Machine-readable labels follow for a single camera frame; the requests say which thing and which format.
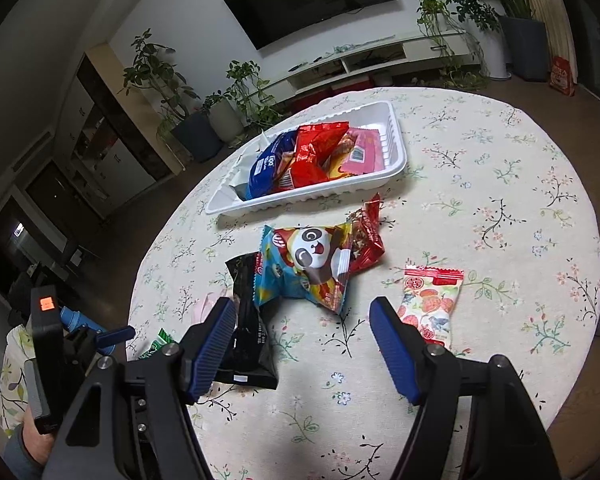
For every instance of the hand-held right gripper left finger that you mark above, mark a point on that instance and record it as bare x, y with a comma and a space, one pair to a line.
207, 355

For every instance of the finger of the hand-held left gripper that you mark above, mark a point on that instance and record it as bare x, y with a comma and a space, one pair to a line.
117, 335
74, 319

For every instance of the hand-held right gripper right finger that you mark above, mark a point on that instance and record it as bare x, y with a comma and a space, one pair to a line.
395, 355

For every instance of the black snack packet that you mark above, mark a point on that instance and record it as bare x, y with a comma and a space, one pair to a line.
247, 320

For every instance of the blue panda snack packet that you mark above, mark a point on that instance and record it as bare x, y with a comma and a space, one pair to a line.
310, 260

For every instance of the white plastic tray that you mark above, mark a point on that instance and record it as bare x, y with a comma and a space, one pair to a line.
385, 160

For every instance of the long orange snack packet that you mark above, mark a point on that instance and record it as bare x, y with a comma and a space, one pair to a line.
339, 166

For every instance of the dark blue snack packet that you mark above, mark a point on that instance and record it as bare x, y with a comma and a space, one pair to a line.
270, 165

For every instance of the pink snack packet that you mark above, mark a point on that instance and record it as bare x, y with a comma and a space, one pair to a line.
365, 155

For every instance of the large red snack packet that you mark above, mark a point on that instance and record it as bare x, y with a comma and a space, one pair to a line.
310, 155

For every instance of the person's left forearm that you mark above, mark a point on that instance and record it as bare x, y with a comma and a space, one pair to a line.
17, 460

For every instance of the person's left hand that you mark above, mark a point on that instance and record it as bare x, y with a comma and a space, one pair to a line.
36, 440

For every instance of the floral fabric piece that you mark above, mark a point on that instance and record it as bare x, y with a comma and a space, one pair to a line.
12, 380

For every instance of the green snack packet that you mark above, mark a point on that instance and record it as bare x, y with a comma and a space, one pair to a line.
157, 347

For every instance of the pale pink wrapper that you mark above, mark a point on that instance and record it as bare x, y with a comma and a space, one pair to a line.
200, 307

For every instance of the red and white candy packet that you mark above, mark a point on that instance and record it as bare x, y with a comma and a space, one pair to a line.
427, 305

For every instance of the small dark red snack packet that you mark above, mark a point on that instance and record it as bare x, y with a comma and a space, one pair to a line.
367, 240

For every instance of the wooden cabinet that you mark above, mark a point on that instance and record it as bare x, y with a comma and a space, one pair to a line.
110, 125

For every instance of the dark grey square planter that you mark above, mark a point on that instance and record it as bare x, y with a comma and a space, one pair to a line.
197, 135

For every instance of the light grey round planter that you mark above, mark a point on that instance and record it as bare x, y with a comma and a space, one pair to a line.
226, 120

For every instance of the tall leafy plant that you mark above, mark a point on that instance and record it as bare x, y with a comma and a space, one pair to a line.
155, 75

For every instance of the trailing pothos plant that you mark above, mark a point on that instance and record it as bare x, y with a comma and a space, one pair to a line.
252, 92

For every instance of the small white pot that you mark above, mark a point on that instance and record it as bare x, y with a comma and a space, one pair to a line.
385, 80

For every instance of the white television stand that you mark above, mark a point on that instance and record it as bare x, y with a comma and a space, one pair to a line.
380, 52

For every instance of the white tall planter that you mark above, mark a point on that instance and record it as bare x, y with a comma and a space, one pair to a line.
496, 55

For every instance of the red paper bag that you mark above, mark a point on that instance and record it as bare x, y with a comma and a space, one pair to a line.
562, 76

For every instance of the hanging vine plant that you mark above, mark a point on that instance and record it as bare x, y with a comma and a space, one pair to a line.
440, 30

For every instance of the dark grey tall planter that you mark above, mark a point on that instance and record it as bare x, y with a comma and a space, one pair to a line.
525, 47

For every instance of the small bushy plant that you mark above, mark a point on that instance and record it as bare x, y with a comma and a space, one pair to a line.
472, 10

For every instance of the beige curtain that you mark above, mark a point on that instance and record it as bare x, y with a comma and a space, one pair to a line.
550, 5

